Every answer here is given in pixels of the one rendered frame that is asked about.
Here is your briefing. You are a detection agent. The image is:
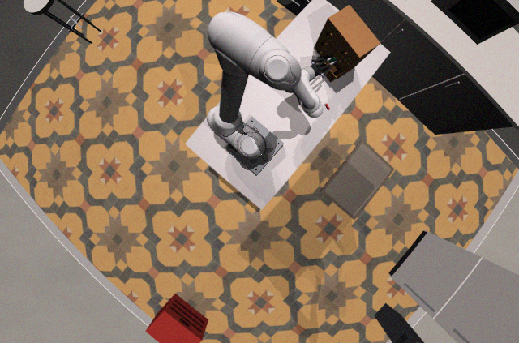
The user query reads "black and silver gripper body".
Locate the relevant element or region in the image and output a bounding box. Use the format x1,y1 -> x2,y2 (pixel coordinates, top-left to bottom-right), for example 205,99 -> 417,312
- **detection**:
310,63 -> 322,77

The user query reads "brown small chest of drawers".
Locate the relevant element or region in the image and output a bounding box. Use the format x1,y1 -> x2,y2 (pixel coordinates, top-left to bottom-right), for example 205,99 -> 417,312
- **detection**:
314,5 -> 380,79

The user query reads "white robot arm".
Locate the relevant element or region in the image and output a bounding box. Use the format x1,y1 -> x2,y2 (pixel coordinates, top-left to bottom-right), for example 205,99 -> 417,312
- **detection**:
207,11 -> 323,164

